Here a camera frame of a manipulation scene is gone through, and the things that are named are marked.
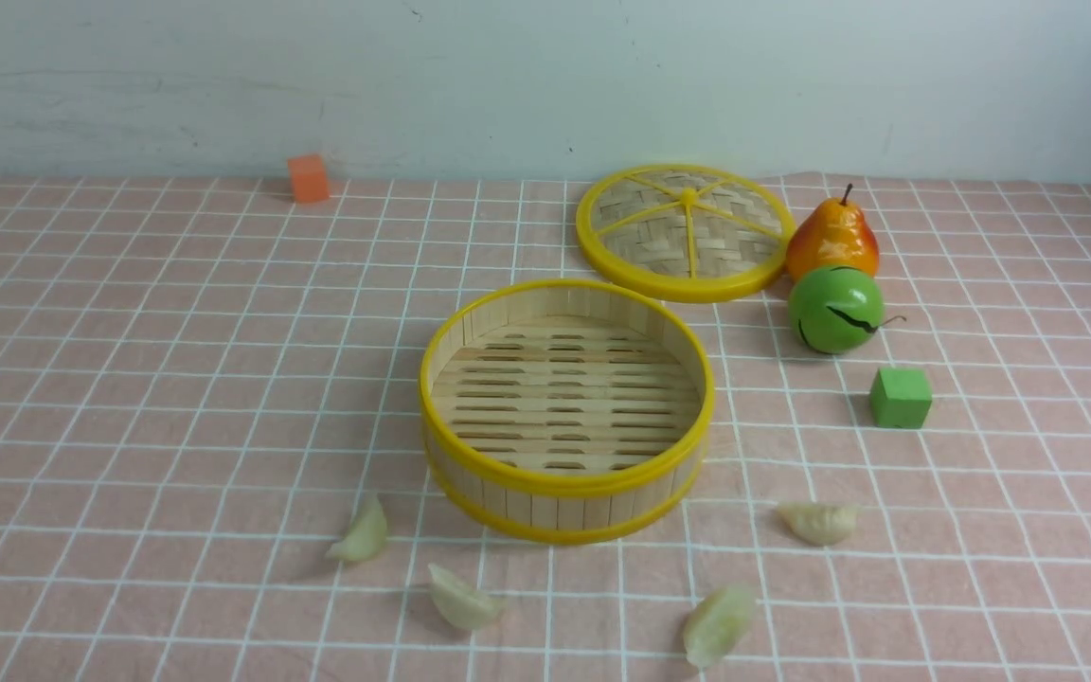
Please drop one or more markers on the orange yellow toy pear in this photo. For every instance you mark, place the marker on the orange yellow toy pear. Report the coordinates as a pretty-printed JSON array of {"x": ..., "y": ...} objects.
[{"x": 835, "y": 234}]

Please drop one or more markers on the green toy watermelon ball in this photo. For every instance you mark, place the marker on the green toy watermelon ball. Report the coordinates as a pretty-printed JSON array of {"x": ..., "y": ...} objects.
[{"x": 836, "y": 309}]

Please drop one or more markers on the pink checkered tablecloth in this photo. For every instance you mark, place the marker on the pink checkered tablecloth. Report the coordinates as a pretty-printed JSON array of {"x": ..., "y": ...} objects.
[{"x": 201, "y": 383}]

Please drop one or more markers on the pale dumpling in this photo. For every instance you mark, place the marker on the pale dumpling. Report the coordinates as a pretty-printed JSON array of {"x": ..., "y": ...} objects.
[
  {"x": 366, "y": 536},
  {"x": 463, "y": 605},
  {"x": 817, "y": 524},
  {"x": 718, "y": 623}
]

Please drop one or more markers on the green foam cube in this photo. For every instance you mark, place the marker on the green foam cube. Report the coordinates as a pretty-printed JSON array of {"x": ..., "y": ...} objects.
[{"x": 900, "y": 398}]

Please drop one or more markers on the yellow woven steamer lid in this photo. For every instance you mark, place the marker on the yellow woven steamer lid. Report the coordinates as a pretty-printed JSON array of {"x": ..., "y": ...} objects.
[{"x": 684, "y": 233}]

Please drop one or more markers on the yellow rimmed bamboo steamer tray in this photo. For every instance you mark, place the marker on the yellow rimmed bamboo steamer tray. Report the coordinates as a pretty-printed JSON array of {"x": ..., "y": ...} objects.
[{"x": 565, "y": 411}]

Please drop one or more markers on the orange foam cube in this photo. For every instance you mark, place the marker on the orange foam cube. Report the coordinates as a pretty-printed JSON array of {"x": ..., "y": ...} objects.
[{"x": 309, "y": 178}]

